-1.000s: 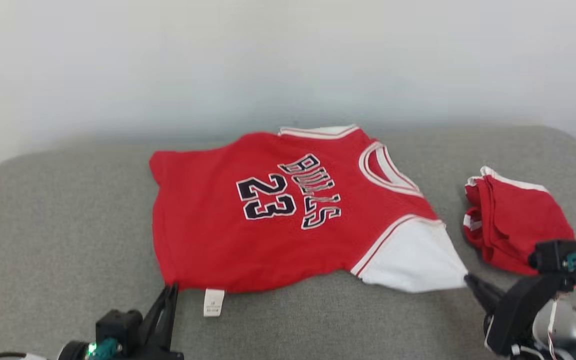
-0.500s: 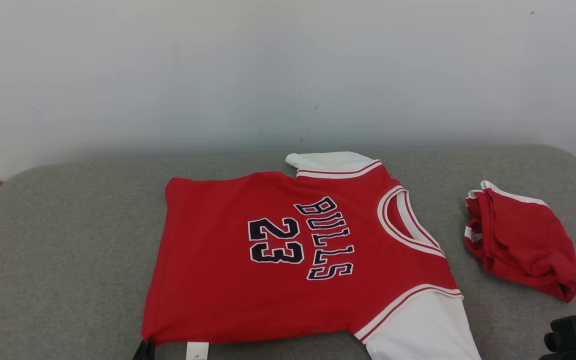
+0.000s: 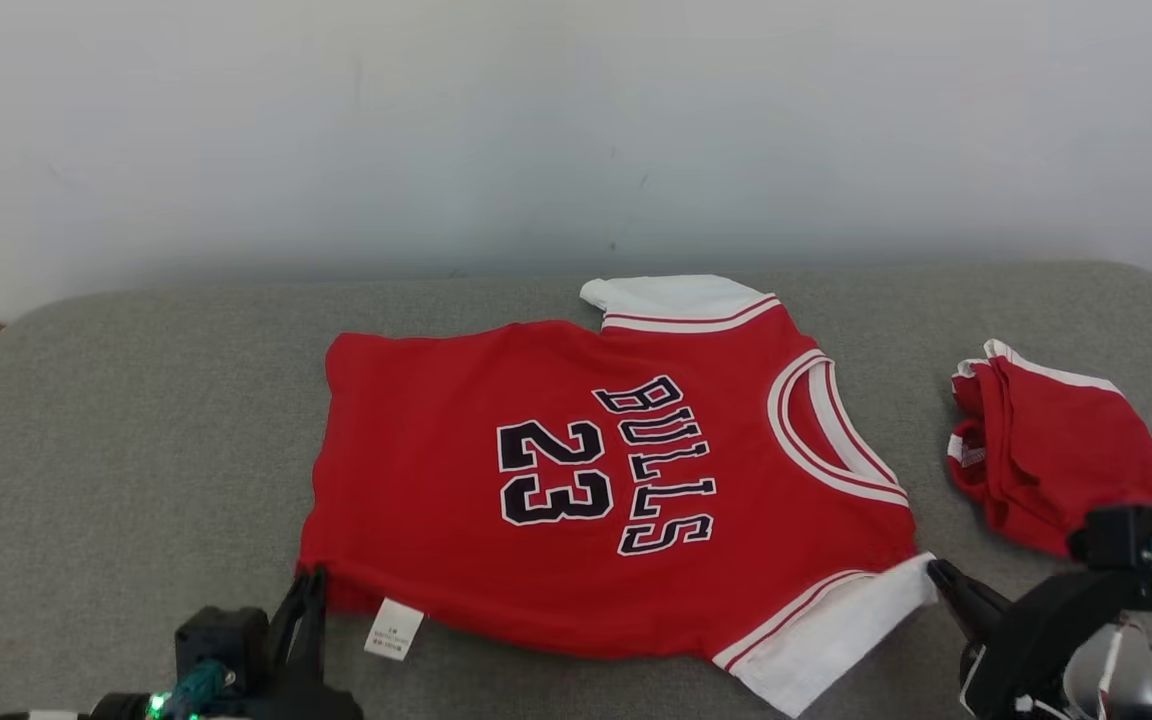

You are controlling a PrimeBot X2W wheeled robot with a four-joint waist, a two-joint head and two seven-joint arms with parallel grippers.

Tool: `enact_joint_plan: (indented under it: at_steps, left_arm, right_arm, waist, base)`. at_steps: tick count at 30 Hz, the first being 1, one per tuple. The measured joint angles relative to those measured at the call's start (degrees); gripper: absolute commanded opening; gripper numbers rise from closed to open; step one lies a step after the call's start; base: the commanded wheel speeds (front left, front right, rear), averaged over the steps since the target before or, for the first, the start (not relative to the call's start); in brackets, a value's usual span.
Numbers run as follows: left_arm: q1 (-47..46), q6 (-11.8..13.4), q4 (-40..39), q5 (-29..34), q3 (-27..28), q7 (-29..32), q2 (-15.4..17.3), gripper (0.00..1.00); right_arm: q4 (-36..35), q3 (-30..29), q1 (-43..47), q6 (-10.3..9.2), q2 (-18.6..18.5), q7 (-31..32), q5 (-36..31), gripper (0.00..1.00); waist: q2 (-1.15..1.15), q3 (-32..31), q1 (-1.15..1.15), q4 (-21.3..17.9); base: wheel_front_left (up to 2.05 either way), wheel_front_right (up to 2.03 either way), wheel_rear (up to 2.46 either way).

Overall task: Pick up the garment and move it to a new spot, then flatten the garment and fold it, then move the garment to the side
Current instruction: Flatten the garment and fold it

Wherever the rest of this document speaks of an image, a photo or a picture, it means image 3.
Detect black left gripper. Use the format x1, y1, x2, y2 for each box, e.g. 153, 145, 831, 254
86, 567, 365, 720

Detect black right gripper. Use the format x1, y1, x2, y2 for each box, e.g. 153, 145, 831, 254
926, 558, 1138, 720

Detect red shorts with white trim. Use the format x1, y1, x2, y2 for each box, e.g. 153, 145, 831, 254
946, 339, 1152, 559

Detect red Bulls basketball jersey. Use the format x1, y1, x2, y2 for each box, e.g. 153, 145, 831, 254
296, 274, 940, 719

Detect thin right arm cable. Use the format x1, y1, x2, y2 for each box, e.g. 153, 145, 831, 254
1094, 620, 1139, 720

